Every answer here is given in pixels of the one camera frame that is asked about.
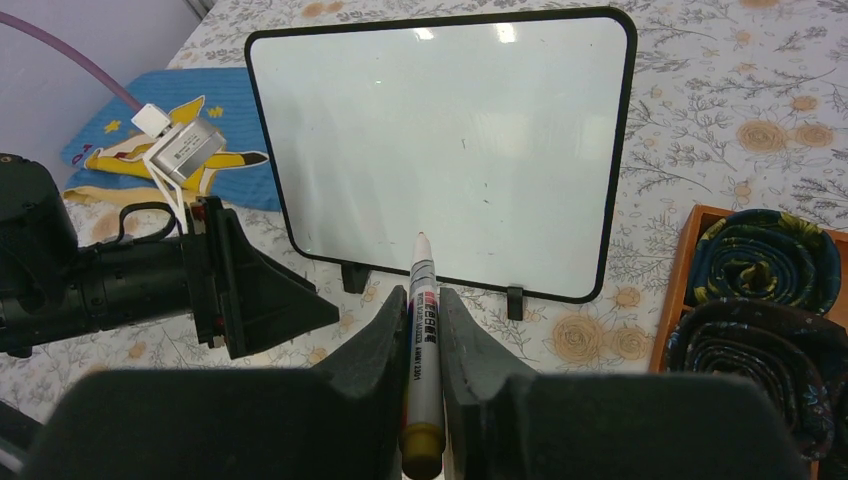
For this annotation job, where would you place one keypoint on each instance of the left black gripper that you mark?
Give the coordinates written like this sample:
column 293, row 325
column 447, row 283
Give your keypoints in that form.
column 263, row 304

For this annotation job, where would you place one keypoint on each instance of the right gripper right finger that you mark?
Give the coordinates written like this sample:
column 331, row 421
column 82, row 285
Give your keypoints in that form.
column 506, row 420

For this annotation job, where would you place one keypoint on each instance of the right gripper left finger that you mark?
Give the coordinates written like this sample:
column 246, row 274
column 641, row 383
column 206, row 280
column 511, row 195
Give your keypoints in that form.
column 339, row 419

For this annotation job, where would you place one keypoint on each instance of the white marker pen yellow end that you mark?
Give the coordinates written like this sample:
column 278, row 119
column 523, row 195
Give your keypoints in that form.
column 422, row 438

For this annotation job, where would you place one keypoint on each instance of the small black-framed whiteboard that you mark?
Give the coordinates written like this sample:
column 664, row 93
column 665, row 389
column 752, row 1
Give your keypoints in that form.
column 498, row 136

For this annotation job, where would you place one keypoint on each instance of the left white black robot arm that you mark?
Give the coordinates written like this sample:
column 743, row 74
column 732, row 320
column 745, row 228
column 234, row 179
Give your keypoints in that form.
column 53, row 289

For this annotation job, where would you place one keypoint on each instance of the orange wooden compartment tray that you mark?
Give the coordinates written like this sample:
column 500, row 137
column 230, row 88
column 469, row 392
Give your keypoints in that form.
column 701, row 217

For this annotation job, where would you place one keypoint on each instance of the rolled dark tie top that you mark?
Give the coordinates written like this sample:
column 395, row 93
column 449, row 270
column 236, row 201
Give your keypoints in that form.
column 766, row 255

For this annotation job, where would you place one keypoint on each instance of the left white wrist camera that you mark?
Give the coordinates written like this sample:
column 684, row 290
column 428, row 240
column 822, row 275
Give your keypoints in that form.
column 178, row 151

